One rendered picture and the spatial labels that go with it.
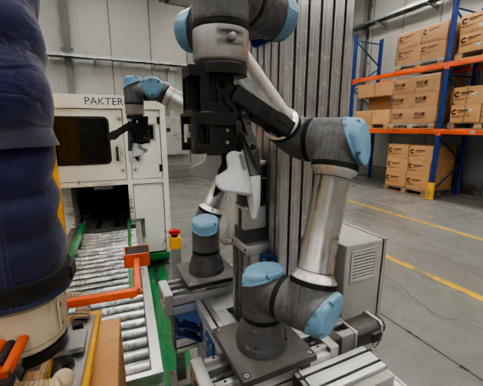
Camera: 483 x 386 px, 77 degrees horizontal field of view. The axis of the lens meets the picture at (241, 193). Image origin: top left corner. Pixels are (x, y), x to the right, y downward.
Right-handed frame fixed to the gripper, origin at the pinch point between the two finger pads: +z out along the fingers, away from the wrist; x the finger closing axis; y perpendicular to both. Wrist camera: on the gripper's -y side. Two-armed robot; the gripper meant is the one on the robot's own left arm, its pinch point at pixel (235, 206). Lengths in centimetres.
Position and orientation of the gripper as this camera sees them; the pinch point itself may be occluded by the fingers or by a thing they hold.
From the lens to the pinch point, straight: 46.5
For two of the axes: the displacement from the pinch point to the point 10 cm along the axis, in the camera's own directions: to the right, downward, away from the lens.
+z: 0.0, 9.8, 2.1
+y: -9.1, 0.9, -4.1
